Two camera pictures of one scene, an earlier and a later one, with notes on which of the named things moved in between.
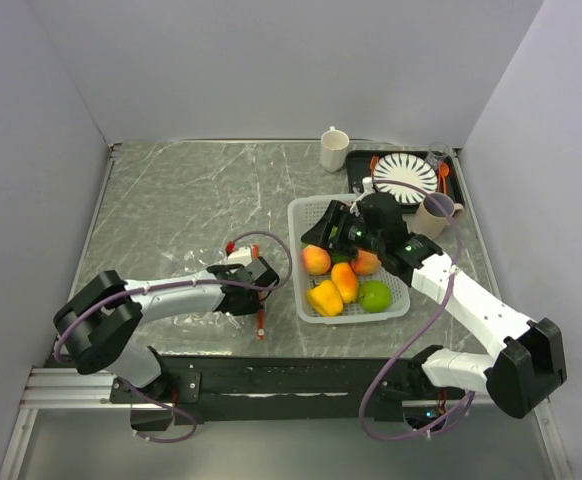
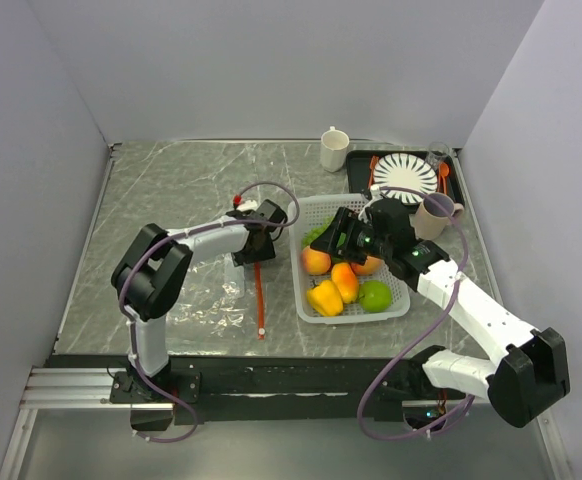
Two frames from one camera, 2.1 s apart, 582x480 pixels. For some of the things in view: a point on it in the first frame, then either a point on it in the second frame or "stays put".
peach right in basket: [365, 263] stays put
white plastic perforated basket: [303, 210] stays put
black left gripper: [252, 307] to [266, 253]
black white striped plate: [409, 169] stays put
